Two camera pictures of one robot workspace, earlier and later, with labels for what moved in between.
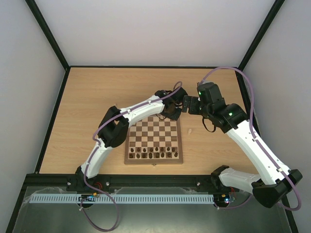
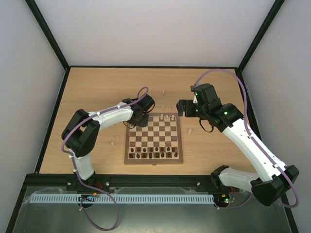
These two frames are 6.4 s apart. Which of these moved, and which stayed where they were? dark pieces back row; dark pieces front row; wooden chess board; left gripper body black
Moved: left gripper body black
Stayed: dark pieces front row; dark pieces back row; wooden chess board
